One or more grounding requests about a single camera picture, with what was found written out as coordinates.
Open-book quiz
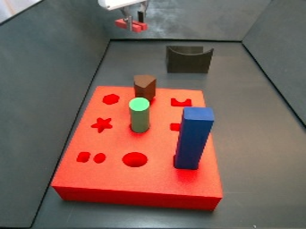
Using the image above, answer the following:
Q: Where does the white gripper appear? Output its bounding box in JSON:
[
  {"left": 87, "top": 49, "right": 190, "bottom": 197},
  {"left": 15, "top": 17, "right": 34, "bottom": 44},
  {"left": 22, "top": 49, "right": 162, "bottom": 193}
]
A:
[{"left": 98, "top": 0, "right": 149, "bottom": 31}]

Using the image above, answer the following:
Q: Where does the red double-square block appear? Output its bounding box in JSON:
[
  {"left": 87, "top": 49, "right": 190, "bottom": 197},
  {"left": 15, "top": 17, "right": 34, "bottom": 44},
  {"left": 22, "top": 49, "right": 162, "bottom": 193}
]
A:
[{"left": 115, "top": 19, "right": 149, "bottom": 32}]

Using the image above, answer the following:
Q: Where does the blue square block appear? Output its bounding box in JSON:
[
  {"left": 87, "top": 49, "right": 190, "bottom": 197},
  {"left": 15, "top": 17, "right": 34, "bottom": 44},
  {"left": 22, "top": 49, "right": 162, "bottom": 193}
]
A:
[{"left": 174, "top": 107, "right": 214, "bottom": 170}]

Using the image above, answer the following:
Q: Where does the red shape-sorter board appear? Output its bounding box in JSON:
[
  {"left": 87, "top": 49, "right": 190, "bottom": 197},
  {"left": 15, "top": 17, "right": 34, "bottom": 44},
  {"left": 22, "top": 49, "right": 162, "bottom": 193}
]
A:
[{"left": 51, "top": 86, "right": 222, "bottom": 211}]

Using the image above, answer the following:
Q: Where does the black curved stand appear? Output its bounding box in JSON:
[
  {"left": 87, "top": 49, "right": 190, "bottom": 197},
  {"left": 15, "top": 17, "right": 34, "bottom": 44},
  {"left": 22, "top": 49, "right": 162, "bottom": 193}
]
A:
[{"left": 166, "top": 46, "right": 214, "bottom": 73}]

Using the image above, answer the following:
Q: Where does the brown pentagon peg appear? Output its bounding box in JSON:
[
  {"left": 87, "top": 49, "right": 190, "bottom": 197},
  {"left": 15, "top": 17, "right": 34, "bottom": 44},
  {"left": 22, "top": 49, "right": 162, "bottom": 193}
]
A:
[{"left": 134, "top": 75, "right": 157, "bottom": 101}]

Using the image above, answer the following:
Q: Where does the green cylinder peg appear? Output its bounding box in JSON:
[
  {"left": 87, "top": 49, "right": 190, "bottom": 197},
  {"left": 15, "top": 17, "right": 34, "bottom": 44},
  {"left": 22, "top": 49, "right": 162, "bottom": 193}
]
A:
[{"left": 130, "top": 98, "right": 150, "bottom": 133}]

